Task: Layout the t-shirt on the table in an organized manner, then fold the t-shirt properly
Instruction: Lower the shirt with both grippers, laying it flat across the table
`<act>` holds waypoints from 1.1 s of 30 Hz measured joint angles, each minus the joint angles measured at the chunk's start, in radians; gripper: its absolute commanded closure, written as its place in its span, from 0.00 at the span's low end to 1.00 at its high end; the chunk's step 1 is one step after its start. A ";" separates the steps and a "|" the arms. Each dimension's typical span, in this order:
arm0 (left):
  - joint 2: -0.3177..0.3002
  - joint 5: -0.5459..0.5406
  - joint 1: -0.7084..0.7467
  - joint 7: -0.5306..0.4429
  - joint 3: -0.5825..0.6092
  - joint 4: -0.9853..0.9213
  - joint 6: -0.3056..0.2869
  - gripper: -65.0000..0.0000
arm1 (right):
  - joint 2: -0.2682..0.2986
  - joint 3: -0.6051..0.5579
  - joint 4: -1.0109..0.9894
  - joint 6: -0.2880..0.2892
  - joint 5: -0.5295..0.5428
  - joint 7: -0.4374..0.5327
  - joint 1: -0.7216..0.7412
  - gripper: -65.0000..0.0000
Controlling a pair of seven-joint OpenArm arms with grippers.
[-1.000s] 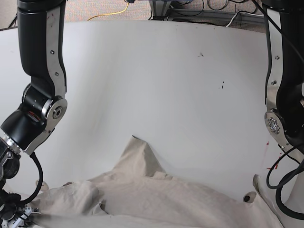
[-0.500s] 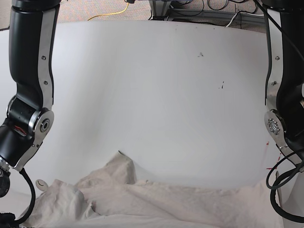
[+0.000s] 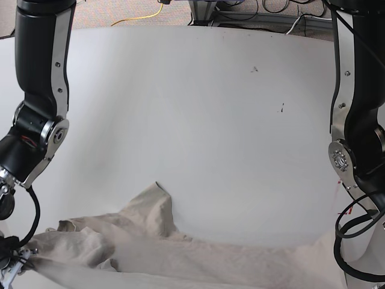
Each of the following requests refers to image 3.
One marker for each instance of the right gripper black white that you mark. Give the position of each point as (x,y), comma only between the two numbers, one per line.
(14,260)

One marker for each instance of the beige grey t-shirt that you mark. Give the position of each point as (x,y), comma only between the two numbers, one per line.
(140,247)

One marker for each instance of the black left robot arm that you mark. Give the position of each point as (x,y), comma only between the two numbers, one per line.
(356,151)

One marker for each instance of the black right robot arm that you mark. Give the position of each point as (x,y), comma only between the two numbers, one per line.
(42,35)

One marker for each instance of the red tape rectangle marking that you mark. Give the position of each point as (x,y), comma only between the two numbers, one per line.
(342,198)

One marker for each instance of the aluminium frame rail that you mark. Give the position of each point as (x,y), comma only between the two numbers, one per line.
(217,13)

